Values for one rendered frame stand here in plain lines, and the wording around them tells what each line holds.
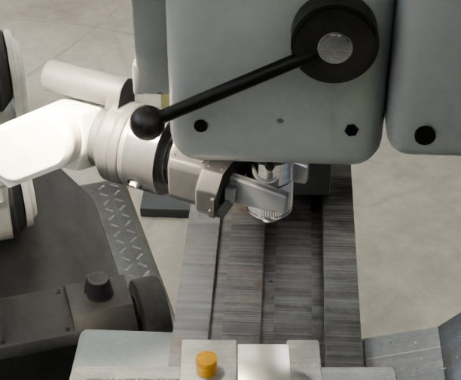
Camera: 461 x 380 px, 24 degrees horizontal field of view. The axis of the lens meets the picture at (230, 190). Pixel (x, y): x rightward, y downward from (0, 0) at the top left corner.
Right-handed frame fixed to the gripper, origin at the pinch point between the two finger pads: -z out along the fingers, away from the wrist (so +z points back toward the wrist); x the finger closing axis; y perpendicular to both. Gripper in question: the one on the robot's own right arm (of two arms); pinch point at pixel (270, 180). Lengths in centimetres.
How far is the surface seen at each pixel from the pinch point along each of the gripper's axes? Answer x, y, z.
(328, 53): -10.8, -22.0, -8.8
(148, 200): 135, 122, 89
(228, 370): -10.0, 17.5, -0.1
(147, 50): -6.0, -15.4, 10.2
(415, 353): 17.6, 34.3, -13.8
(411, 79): -7.0, -19.1, -14.7
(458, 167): 192, 124, 14
